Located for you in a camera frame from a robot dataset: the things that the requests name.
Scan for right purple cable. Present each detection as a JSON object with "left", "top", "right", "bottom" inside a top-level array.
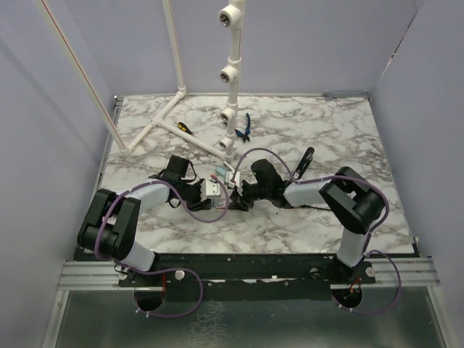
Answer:
[{"left": 233, "top": 148, "right": 402, "bottom": 315}]

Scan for black stapler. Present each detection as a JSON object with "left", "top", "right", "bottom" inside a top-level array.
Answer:
[{"left": 293, "top": 146, "right": 315, "bottom": 180}]

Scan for white pvc pipe frame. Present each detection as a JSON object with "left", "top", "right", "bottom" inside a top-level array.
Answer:
[{"left": 36, "top": 1, "right": 246, "bottom": 154}]

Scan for blue handled pliers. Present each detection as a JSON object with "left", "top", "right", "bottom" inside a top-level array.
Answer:
[{"left": 233, "top": 112, "right": 254, "bottom": 144}]

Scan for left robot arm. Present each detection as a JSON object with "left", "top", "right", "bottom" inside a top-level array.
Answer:
[{"left": 77, "top": 155, "right": 211, "bottom": 286}]

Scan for purple cable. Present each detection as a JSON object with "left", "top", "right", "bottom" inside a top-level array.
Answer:
[
  {"left": 233, "top": 148, "right": 402, "bottom": 315},
  {"left": 94, "top": 177, "right": 230, "bottom": 320}
]

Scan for red white staple box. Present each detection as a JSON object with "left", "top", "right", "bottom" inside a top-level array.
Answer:
[{"left": 211, "top": 198, "right": 228, "bottom": 210}]

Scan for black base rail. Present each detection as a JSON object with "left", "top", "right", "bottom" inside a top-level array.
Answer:
[{"left": 119, "top": 253, "right": 376, "bottom": 302}]

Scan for orange handled screwdriver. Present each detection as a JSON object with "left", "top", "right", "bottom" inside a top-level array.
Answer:
[{"left": 295, "top": 204, "right": 331, "bottom": 212}]

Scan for yellow black screwdriver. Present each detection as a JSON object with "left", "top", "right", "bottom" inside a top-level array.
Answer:
[{"left": 177, "top": 122, "right": 194, "bottom": 136}]

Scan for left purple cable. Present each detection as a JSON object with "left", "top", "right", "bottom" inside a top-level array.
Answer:
[{"left": 94, "top": 177, "right": 230, "bottom": 320}]

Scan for aluminium frame rail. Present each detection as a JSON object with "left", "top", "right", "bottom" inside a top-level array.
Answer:
[{"left": 39, "top": 96, "right": 123, "bottom": 348}]

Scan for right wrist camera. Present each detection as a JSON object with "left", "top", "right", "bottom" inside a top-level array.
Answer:
[{"left": 225, "top": 170, "right": 241, "bottom": 189}]

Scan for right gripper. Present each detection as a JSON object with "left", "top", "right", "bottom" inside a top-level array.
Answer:
[{"left": 229, "top": 181, "right": 271, "bottom": 211}]

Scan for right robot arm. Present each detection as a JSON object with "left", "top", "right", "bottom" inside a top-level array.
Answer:
[{"left": 228, "top": 159, "right": 389, "bottom": 283}]

